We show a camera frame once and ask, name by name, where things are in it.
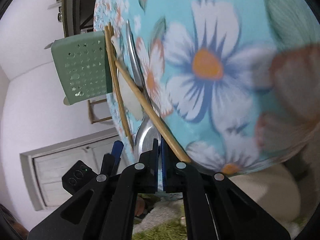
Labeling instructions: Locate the metal spoon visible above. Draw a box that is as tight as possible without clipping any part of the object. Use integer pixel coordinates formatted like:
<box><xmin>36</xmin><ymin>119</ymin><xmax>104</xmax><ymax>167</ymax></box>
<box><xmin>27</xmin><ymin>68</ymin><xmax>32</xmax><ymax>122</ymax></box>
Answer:
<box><xmin>126</xmin><ymin>20</ymin><xmax>161</xmax><ymax>160</ymax></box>

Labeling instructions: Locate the white ceramic soup spoon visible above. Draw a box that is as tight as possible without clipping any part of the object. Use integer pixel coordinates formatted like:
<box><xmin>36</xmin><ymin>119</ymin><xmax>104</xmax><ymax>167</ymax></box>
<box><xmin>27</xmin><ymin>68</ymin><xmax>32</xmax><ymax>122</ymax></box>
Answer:
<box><xmin>111</xmin><ymin>36</ymin><xmax>143</xmax><ymax>121</ymax></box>

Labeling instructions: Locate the bamboo chopstick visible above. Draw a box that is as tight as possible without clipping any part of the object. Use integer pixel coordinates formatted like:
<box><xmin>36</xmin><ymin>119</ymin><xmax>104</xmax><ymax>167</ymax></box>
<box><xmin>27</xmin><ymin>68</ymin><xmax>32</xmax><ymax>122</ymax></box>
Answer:
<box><xmin>114</xmin><ymin>59</ymin><xmax>191</xmax><ymax>163</ymax></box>
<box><xmin>104</xmin><ymin>22</ymin><xmax>133</xmax><ymax>149</ymax></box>

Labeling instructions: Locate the white panel door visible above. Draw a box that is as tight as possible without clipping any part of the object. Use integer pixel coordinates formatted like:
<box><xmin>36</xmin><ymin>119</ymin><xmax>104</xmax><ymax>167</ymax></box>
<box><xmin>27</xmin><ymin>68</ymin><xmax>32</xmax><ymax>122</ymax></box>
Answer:
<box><xmin>20</xmin><ymin>128</ymin><xmax>119</xmax><ymax>211</ymax></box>

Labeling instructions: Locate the wooden chair black seat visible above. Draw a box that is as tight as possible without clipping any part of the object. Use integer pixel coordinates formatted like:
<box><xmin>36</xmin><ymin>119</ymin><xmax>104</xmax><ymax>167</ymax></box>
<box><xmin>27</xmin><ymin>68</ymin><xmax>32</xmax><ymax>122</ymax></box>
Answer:
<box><xmin>87</xmin><ymin>99</ymin><xmax>112</xmax><ymax>124</ymax></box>

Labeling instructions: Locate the green perforated utensil holder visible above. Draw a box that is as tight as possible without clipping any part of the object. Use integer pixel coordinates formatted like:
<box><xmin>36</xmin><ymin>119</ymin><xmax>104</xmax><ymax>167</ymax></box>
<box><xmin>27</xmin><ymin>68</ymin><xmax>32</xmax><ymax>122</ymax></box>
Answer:
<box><xmin>50</xmin><ymin>31</ymin><xmax>112</xmax><ymax>105</ymax></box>

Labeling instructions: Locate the floral turquoise tablecloth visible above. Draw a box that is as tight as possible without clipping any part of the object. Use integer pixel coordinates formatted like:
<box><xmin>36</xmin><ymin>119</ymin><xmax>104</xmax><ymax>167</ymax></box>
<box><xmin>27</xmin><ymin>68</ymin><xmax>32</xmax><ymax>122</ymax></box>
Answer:
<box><xmin>94</xmin><ymin>0</ymin><xmax>319</xmax><ymax>175</ymax></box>

